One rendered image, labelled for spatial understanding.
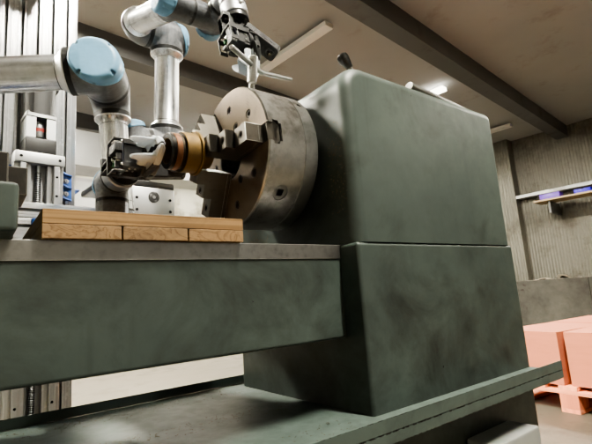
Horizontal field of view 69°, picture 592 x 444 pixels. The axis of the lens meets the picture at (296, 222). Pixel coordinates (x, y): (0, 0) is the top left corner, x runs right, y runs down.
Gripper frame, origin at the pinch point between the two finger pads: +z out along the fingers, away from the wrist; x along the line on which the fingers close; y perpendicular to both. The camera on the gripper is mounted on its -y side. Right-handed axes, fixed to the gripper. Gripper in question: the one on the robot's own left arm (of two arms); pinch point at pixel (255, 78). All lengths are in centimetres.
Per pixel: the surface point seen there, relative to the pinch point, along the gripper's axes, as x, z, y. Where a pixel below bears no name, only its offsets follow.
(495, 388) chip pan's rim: 17, 85, -30
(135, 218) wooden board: 13, 49, 39
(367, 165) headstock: 20.6, 37.3, -7.6
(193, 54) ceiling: -273, -302, -137
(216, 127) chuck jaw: -0.7, 17.8, 14.0
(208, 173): -0.3, 30.7, 18.1
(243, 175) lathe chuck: 4.4, 33.2, 12.5
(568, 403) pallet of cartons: -62, 117, -220
